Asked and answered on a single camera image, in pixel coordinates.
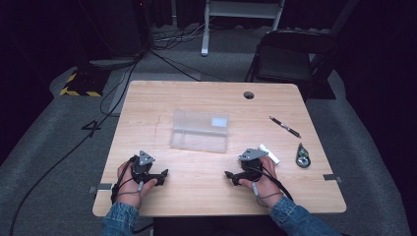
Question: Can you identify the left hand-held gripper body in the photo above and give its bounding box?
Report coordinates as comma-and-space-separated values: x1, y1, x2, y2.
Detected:
130, 149, 158, 186

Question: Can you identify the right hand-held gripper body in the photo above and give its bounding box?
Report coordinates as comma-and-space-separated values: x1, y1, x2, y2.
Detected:
238, 147, 269, 183

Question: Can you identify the white eraser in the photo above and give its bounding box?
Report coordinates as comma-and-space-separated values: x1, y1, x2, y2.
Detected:
258, 143, 281, 165

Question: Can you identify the green black correction tape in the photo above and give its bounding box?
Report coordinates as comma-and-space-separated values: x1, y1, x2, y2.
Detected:
295, 143, 312, 169

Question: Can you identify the clear plastic pencil box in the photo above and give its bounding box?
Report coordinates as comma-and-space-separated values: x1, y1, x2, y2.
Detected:
168, 108, 230, 154

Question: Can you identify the black pen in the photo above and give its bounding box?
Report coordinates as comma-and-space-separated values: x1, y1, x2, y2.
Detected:
268, 115, 302, 139

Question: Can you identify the person's left hand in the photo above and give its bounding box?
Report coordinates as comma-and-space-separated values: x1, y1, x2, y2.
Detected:
116, 160, 158, 208

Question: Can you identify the person's right hand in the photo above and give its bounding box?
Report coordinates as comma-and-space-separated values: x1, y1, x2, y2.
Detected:
238, 156, 284, 208

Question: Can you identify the grey tape piece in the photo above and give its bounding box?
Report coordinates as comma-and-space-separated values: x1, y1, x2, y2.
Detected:
322, 173, 343, 184
89, 182, 113, 194

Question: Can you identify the yellow black striped block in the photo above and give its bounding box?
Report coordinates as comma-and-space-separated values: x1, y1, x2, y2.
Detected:
59, 66, 111, 98

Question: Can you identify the black folding chair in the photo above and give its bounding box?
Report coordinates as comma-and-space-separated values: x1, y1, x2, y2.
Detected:
244, 29, 339, 100

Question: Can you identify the grey left wrist lanyard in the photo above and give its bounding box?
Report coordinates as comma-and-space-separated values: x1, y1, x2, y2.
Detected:
115, 181, 146, 210

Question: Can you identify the grey wrist lanyard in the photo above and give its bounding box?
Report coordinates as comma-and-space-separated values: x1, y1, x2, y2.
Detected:
115, 181, 146, 210
251, 181, 283, 208

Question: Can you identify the grey right wrist lanyard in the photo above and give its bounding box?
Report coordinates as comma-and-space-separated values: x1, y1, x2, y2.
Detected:
251, 181, 283, 208

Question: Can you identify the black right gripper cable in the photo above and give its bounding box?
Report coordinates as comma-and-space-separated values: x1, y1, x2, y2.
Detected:
247, 165, 295, 202

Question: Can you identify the long black floor cable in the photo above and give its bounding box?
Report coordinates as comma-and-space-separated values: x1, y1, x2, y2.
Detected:
9, 55, 143, 236

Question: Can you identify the thin black floor cable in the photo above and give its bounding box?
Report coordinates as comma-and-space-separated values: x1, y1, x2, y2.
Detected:
149, 48, 228, 83

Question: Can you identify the bundle of floor cables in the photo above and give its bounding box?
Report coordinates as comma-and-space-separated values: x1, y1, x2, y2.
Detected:
150, 22, 212, 51

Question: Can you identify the white desk frame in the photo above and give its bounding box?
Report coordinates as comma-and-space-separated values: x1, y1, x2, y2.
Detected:
200, 0, 286, 58

